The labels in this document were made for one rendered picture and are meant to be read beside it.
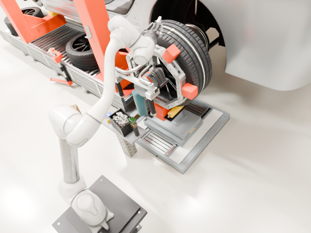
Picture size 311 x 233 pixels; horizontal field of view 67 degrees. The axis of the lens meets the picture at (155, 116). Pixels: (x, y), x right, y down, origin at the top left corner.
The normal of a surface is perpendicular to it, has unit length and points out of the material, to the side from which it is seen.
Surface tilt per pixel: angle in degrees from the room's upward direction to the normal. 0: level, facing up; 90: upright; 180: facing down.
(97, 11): 90
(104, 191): 2
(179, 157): 0
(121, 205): 2
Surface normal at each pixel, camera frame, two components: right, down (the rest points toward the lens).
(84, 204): -0.03, -0.62
